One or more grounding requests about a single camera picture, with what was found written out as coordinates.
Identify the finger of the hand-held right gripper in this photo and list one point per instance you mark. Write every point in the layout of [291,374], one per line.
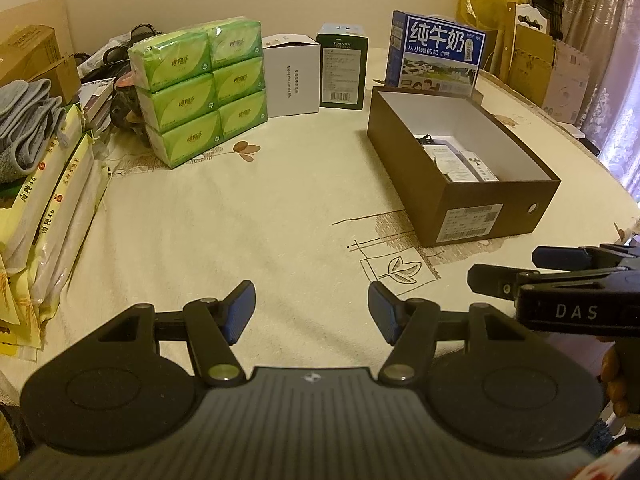
[585,257]
[492,280]

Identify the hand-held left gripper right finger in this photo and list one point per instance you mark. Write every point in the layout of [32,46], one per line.
[385,310]

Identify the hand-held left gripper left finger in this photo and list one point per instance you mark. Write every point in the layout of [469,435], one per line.
[240,310]

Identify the brown cardboard box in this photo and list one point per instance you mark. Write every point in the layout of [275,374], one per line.
[480,200]

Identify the green white medicine box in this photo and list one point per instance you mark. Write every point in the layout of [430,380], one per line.
[442,160]

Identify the person's right hand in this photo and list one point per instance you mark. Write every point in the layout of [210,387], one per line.
[612,380]

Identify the dark flat object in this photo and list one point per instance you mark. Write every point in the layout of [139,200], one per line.
[585,141]

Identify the red white patterned clothing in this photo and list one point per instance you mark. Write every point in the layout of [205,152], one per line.
[610,465]

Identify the white rice bag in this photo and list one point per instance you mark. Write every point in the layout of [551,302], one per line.
[82,220]
[57,220]

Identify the purple patterned curtain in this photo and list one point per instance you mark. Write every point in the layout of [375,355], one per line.
[610,60]

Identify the pack of green tissue packets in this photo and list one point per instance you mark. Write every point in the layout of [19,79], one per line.
[195,95]

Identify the stack of yellow packets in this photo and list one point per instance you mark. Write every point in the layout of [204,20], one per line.
[12,300]

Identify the dark round bag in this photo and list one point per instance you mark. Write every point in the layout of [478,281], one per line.
[125,107]

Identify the yellow packet stack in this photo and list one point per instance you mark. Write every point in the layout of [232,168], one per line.
[35,195]

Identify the blue milk carton box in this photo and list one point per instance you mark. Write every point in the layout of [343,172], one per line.
[437,50]

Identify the white cardboard box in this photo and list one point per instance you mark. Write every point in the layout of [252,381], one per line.
[292,77]

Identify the dark green box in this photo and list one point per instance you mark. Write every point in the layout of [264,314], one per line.
[342,70]

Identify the white carved wooden panel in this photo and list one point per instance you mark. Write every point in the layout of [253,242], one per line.
[531,16]

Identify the white printed packet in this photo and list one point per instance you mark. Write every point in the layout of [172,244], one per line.
[95,100]

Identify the grey towel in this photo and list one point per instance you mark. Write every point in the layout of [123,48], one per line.
[25,125]

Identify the tan cardboard box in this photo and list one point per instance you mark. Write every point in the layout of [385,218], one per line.
[30,57]

